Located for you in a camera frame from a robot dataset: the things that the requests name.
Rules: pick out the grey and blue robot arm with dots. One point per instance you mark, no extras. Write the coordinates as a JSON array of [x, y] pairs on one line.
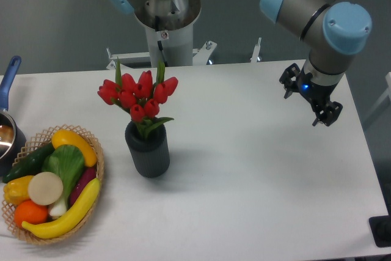
[[334, 31]]

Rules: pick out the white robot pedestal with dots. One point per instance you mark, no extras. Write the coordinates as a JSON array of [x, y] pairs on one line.
[[175, 48]]

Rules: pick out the green bok choy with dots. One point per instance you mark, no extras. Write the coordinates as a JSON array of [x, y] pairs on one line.
[[67, 162]]

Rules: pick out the blue handled saucepan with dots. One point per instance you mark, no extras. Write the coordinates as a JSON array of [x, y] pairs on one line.
[[12, 138]]

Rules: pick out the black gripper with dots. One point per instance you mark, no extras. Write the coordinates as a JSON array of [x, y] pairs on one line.
[[316, 87]]

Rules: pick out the purple sweet potato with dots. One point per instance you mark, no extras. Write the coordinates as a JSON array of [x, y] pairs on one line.
[[88, 175]]

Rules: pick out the yellow banana bottom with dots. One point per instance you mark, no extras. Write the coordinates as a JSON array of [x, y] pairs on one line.
[[71, 218]]

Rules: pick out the orange fruit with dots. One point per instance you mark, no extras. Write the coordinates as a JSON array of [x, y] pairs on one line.
[[30, 212]]

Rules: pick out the dark grey ribbed vase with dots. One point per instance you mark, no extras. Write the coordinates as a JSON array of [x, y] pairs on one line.
[[151, 157]]

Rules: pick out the yellow bell pepper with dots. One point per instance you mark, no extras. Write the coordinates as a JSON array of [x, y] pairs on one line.
[[16, 191]]

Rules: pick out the yellow squash top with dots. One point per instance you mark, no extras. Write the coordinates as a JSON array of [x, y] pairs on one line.
[[68, 137]]

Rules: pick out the black device at table edge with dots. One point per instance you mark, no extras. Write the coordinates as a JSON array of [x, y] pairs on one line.
[[380, 228]]

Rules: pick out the beige round disc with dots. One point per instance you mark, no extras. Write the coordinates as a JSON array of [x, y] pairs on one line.
[[45, 188]]

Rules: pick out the white frame at right edge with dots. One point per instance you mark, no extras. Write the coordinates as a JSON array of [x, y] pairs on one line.
[[378, 107]]

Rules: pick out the red tulip bouquet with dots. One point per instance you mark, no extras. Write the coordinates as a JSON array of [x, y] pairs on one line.
[[142, 98]]

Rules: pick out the white bracket with bolt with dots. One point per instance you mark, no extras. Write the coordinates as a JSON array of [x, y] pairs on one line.
[[256, 54]]

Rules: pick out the green cucumber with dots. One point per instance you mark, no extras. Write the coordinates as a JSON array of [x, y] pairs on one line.
[[31, 164]]

